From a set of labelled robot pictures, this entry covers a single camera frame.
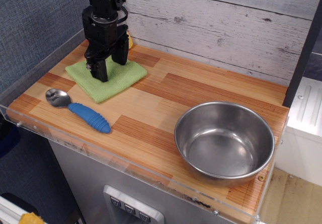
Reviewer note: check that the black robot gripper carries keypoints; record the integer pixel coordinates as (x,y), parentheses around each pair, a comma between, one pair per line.
(105,39)

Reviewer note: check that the green microfiber towel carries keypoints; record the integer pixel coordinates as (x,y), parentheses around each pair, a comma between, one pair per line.
(120,77)

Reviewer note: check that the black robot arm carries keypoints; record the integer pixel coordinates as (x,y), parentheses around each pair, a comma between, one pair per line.
(107,9)

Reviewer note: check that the yellow toy corn cob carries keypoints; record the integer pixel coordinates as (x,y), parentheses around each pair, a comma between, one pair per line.
(129,40)

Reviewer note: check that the clear acrylic table guard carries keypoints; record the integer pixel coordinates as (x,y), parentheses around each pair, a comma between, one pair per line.
(139,155)

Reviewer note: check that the stainless steel bowl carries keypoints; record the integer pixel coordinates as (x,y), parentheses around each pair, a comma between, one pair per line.
(223,143)

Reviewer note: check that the silver control panel with buttons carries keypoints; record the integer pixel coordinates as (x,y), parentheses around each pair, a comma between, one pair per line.
(126,209)

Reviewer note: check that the yellow object at bottom left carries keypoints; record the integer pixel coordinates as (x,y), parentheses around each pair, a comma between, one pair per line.
(30,218)

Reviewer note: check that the white ridged appliance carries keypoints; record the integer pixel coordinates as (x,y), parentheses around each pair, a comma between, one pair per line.
(299,153)

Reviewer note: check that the blue handled metal spoon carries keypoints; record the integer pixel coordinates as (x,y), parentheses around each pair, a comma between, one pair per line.
(60,99)

